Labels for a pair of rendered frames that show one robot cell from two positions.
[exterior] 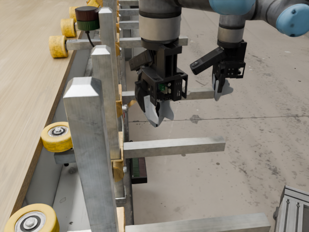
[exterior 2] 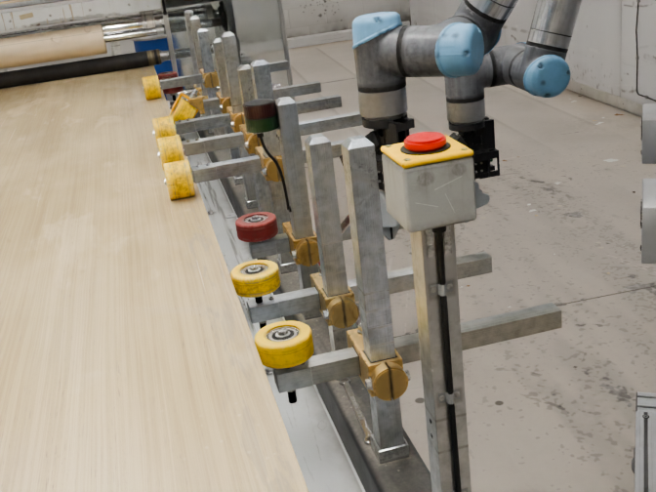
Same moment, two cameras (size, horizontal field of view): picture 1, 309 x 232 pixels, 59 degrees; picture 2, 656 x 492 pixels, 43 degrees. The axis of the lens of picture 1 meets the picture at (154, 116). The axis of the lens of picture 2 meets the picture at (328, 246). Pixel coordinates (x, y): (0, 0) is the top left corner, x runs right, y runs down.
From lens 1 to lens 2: 82 cm
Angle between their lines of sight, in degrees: 13
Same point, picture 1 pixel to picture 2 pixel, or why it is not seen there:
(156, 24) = (383, 99)
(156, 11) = (381, 85)
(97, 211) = (371, 273)
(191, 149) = not seen: hidden behind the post
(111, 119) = (335, 230)
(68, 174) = not seen: hidden behind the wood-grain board
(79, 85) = (357, 139)
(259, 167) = (588, 393)
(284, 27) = (534, 86)
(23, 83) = (150, 236)
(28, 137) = (215, 282)
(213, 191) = (501, 452)
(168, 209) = not seen: outside the picture
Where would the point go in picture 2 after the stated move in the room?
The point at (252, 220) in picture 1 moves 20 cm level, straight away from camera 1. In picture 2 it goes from (538, 309) to (557, 257)
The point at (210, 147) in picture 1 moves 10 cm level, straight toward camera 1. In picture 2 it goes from (471, 268) to (473, 293)
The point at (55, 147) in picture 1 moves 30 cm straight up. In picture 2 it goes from (258, 288) to (228, 105)
